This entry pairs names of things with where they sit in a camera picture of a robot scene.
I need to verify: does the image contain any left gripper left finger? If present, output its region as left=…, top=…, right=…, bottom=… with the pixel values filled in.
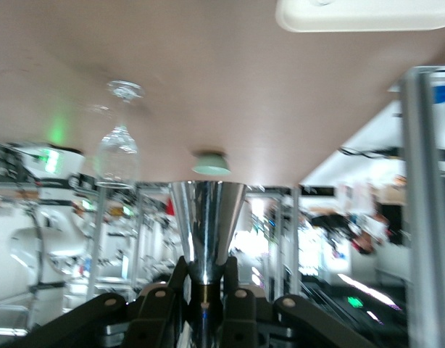
left=0, top=255, right=192, bottom=348

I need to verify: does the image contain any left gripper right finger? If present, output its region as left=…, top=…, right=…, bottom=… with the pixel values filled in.
left=222, top=254, right=381, bottom=348

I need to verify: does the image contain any steel cocktail jigger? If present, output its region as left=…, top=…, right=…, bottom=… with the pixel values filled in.
left=167, top=180, right=248, bottom=348

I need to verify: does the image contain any clear wine glass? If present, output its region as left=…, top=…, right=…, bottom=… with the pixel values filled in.
left=94, top=80, right=146, bottom=190

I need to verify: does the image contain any pale green ceramic bowl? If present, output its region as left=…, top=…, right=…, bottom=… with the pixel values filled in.
left=191, top=150, right=231, bottom=177

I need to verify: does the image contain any brown table cover sheet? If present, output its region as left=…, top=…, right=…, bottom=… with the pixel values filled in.
left=0, top=0, right=445, bottom=190

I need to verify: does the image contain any cream rabbit print tray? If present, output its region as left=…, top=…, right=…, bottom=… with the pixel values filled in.
left=275, top=0, right=445, bottom=34

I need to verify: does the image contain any aluminium frame post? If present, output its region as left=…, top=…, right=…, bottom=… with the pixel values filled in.
left=399, top=65, right=445, bottom=348
left=85, top=184, right=109, bottom=302

